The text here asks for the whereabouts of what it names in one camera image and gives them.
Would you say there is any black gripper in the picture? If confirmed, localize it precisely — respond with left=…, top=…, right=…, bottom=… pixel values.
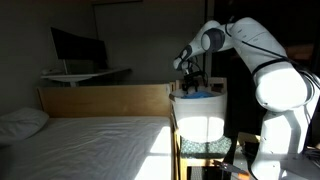
left=181, top=68, right=203, bottom=95

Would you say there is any white desk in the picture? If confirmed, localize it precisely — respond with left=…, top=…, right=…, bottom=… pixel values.
left=40, top=68, right=132, bottom=88

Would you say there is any wooden bed board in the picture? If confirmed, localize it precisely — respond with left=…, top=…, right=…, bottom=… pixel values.
left=38, top=83, right=173, bottom=118

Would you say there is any black computer monitor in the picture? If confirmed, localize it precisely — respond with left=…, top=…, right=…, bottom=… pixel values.
left=50, top=27, right=110, bottom=75

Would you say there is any blue cloth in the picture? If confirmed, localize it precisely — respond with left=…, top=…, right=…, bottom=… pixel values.
left=181, top=90, right=216, bottom=100

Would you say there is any white woven basket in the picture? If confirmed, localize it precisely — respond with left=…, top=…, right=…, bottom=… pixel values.
left=169, top=87, right=228, bottom=144

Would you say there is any black orange tool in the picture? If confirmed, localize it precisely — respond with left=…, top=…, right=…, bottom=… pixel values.
left=213, top=159, right=251, bottom=179

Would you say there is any white bed mattress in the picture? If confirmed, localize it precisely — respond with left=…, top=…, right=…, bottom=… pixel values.
left=0, top=115, right=176, bottom=180

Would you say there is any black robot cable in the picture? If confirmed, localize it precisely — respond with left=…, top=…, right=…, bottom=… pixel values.
left=223, top=22, right=320, bottom=89

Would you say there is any white pillow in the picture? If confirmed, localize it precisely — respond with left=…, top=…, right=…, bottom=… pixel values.
left=0, top=107, right=50, bottom=145

